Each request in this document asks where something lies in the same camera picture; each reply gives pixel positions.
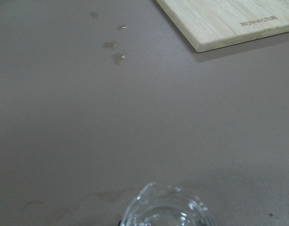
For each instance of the clear glass measuring cup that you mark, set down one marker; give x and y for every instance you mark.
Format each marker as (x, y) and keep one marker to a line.
(166, 205)

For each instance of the bamboo cutting board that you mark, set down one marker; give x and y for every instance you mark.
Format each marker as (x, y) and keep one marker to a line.
(213, 24)

